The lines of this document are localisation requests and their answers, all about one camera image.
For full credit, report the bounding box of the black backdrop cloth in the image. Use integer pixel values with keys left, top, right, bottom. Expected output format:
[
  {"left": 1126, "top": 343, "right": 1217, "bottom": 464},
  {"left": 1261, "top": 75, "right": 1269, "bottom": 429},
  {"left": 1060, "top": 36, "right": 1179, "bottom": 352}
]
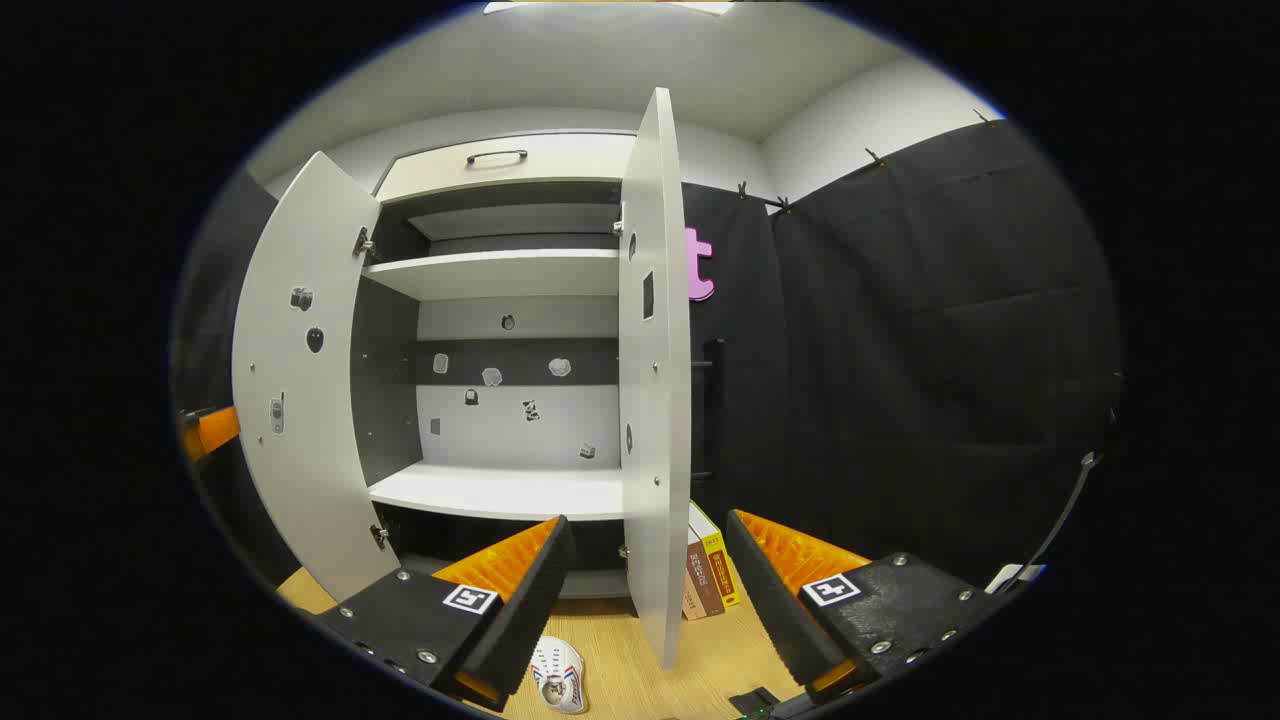
[{"left": 172, "top": 118, "right": 1121, "bottom": 601}]

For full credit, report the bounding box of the white canvas shoe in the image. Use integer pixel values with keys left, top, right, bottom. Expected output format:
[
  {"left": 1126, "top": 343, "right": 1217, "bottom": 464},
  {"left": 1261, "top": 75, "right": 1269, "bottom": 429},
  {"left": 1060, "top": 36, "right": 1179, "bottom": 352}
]
[{"left": 530, "top": 635, "right": 589, "bottom": 715}]

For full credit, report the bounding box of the brown book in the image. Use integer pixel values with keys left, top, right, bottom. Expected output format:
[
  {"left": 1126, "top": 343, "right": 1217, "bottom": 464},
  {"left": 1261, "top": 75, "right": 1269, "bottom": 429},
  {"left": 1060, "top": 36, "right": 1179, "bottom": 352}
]
[{"left": 683, "top": 540, "right": 726, "bottom": 621}]

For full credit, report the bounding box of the white cabinet drawer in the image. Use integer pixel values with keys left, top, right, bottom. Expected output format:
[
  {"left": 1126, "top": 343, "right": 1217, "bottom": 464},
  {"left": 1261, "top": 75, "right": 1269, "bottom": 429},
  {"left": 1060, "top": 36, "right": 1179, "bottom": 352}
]
[{"left": 375, "top": 132, "right": 638, "bottom": 201}]

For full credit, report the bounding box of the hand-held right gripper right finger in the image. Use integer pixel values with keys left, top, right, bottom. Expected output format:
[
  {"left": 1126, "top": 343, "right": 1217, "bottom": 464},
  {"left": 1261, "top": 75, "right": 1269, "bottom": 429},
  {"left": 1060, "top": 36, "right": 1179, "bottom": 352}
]
[{"left": 725, "top": 508, "right": 1001, "bottom": 706}]

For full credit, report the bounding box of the white shoe cabinet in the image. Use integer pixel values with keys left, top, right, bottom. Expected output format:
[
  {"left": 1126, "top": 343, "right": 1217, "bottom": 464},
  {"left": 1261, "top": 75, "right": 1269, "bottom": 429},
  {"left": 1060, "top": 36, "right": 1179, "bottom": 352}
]
[{"left": 350, "top": 130, "right": 641, "bottom": 601}]

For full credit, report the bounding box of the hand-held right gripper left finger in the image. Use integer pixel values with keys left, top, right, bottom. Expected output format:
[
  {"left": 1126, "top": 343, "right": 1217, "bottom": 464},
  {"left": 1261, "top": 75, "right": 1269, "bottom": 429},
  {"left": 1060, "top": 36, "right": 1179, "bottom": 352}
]
[{"left": 318, "top": 515, "right": 579, "bottom": 713}]

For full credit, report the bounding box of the white cabinet door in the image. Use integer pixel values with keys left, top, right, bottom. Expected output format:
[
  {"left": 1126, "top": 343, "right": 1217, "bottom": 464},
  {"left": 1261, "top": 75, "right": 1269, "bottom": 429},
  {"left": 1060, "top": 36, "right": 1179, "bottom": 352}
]
[
  {"left": 617, "top": 88, "right": 693, "bottom": 669},
  {"left": 232, "top": 152, "right": 403, "bottom": 603}
]

